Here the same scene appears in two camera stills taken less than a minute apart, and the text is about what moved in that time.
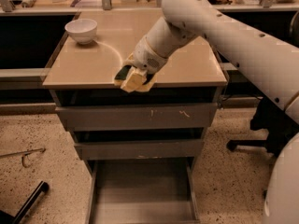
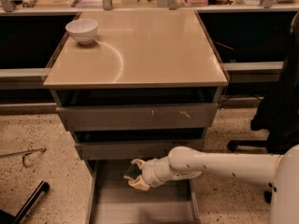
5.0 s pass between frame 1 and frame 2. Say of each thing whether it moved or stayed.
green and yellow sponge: moved
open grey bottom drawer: stayed
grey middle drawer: stayed
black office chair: stayed
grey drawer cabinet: stayed
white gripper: moved
